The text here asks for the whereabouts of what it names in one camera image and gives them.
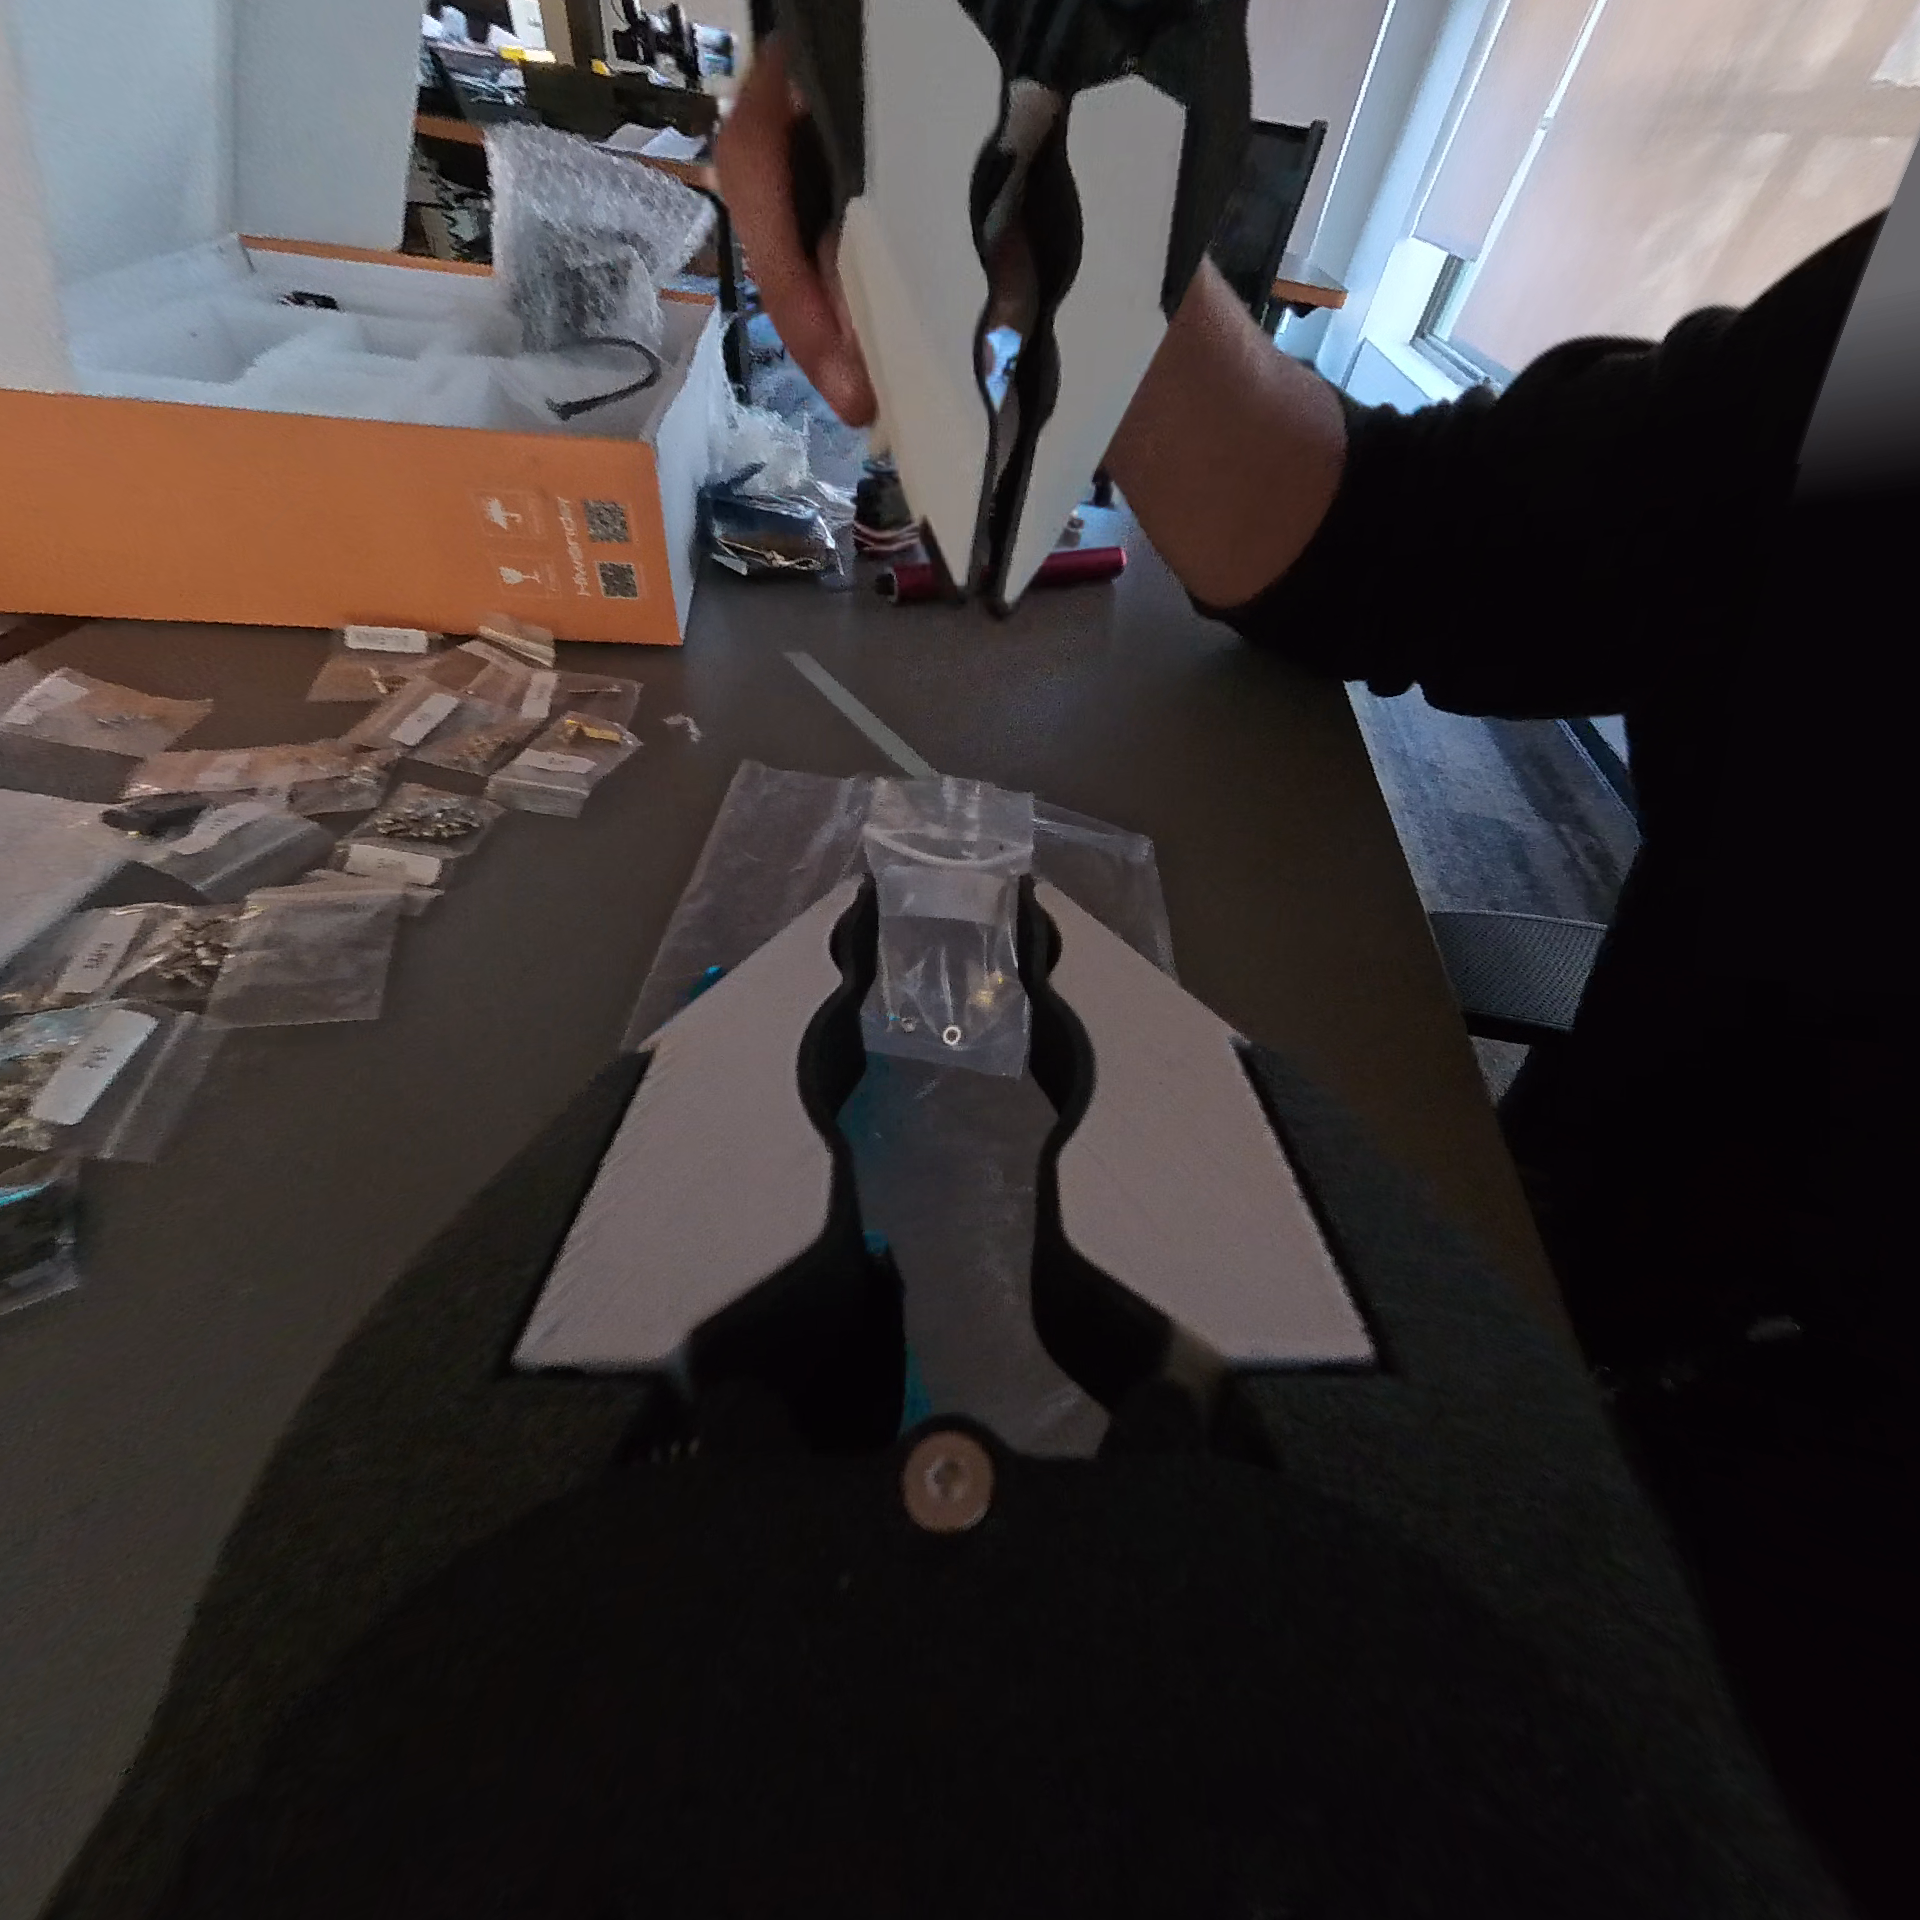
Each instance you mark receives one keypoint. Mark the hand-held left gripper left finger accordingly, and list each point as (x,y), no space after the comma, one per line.
(676,1200)

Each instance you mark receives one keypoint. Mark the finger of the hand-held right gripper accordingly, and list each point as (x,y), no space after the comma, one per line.
(1119,271)
(916,301)

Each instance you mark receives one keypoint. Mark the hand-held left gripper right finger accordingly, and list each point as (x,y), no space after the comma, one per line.
(1201,1200)

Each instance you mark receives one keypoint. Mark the large clear plastic bag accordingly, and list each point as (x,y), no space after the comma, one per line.
(781,856)

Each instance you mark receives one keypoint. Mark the small clear zip bag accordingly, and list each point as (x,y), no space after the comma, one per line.
(945,931)

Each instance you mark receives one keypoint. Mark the person's right forearm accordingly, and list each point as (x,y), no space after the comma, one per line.
(1244,434)

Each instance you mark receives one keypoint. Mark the dark grey desk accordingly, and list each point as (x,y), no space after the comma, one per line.
(1277,901)

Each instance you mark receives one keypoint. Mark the person's right hand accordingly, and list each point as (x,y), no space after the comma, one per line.
(781,285)

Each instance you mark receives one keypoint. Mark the black mesh office chair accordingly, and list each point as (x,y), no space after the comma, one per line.
(1277,194)

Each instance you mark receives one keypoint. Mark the black servo motor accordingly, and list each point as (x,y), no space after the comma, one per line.
(886,510)

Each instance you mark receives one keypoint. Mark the crumpled clear plastic bags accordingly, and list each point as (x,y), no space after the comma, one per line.
(758,451)

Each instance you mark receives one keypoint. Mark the bag of blue parts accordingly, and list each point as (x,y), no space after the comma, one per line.
(774,534)

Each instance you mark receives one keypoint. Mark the red metal cylinder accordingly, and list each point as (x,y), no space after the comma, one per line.
(1089,566)

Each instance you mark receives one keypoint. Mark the bubble wrap bundle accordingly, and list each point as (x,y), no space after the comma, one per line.
(587,241)

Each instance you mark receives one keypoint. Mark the grey mesh chair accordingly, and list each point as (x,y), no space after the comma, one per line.
(1517,961)

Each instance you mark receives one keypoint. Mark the pile of small hardware bags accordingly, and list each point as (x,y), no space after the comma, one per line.
(301,961)

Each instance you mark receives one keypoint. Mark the beige roller blind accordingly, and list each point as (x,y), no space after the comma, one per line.
(1652,149)

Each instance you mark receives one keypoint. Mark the white foam box insert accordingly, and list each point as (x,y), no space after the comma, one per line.
(375,360)

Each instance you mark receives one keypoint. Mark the orange cardboard box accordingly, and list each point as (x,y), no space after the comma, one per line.
(301,523)

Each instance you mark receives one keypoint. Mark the teal metal U bracket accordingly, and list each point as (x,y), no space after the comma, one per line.
(909,1387)

